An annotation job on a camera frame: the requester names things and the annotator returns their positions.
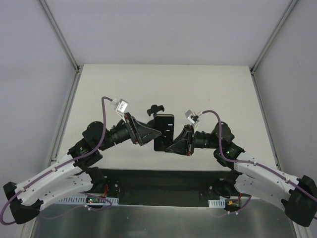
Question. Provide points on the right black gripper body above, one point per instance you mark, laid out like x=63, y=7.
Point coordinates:
x=189, y=140

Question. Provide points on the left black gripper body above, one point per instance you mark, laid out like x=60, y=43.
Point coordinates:
x=133, y=129

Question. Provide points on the black smartphone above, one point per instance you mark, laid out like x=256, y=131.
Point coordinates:
x=165, y=124

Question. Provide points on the black phone stand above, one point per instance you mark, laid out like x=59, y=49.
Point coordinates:
x=153, y=111

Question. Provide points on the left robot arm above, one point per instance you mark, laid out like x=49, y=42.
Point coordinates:
x=74, y=172

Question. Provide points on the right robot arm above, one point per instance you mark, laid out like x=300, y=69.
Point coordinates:
x=296, y=197

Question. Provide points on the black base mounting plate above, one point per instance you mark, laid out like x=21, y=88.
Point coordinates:
x=166, y=188

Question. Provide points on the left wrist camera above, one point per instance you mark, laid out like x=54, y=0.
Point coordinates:
x=120, y=107

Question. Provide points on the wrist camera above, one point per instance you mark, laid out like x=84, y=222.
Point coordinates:
x=120, y=107
x=193, y=118

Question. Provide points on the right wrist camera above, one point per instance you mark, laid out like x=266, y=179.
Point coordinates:
x=193, y=118

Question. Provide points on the right white cable duct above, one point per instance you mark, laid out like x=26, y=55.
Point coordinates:
x=223, y=202

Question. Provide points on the white cable duct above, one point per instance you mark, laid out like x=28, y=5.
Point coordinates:
x=223, y=202
x=88, y=200

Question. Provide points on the left white cable duct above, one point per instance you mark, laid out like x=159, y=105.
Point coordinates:
x=88, y=200

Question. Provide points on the left aluminium frame post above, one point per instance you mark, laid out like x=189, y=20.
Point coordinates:
x=58, y=34

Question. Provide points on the aluminium frame post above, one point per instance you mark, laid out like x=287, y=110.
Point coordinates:
x=274, y=34
x=58, y=34

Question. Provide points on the right aluminium frame post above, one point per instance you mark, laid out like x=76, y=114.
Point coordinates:
x=274, y=34

